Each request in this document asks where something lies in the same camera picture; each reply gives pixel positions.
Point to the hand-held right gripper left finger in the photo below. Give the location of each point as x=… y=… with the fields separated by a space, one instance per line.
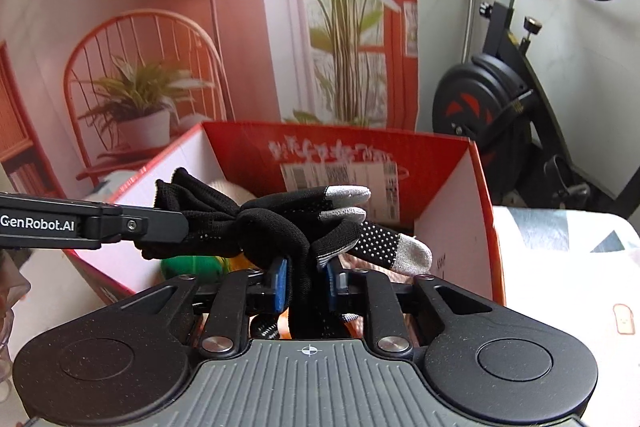
x=281 y=282

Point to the room scene wall poster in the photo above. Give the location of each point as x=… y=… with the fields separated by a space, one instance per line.
x=250 y=32

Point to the black glove grey fingertips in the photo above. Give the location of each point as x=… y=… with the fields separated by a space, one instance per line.
x=280 y=227

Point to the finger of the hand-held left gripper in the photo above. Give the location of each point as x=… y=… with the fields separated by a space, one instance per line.
x=150 y=224

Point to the geometric patterned tablecloth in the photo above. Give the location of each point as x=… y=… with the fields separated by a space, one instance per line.
x=550 y=227

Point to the black exercise bike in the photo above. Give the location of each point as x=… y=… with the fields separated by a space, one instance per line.
x=500 y=107

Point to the white cartoon printed mat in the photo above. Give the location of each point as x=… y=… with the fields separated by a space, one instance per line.
x=575 y=307

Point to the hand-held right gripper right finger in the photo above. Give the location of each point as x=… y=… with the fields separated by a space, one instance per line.
x=332 y=284

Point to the red cardboard box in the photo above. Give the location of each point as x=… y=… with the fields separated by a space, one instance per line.
x=450 y=207

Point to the metal pole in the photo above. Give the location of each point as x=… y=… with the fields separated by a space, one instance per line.
x=470 y=7

